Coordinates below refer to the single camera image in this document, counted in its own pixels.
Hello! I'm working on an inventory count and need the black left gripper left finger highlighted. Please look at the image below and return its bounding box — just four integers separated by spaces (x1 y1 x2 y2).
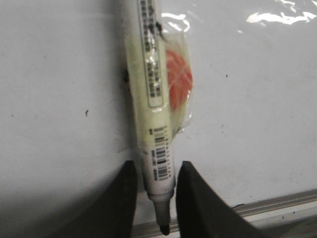
48 161 137 238

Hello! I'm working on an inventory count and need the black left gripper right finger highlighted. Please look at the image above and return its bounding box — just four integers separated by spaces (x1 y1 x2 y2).
176 161 267 238

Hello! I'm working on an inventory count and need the black whiteboard marker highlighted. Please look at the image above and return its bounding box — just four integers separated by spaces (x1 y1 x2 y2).
123 0 175 236

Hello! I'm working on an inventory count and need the white whiteboard with grey frame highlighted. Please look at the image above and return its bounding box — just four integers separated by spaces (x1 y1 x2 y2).
0 0 317 238

